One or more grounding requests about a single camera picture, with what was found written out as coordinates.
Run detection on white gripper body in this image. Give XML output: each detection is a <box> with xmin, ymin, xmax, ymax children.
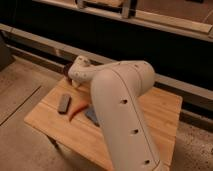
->
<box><xmin>68</xmin><ymin>56</ymin><xmax>96</xmax><ymax>83</ymax></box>

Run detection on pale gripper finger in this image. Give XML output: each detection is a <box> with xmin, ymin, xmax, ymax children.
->
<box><xmin>72</xmin><ymin>80</ymin><xmax>81</xmax><ymax>89</ymax></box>

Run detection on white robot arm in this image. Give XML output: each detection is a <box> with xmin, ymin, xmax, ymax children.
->
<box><xmin>68</xmin><ymin>56</ymin><xmax>166</xmax><ymax>171</ymax></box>

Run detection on grey rectangular block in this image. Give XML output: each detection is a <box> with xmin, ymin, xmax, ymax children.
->
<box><xmin>57</xmin><ymin>94</ymin><xmax>71</xmax><ymax>114</ymax></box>

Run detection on orange carrot toy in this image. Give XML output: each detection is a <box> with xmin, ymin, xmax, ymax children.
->
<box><xmin>69</xmin><ymin>103</ymin><xmax>89</xmax><ymax>120</ymax></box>

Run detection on blue-grey flat object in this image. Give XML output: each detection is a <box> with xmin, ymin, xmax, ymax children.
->
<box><xmin>85</xmin><ymin>107</ymin><xmax>99</xmax><ymax>126</ymax></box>

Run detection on wooden table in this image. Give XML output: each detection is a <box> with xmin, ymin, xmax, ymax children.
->
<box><xmin>25</xmin><ymin>76</ymin><xmax>182</xmax><ymax>171</ymax></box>

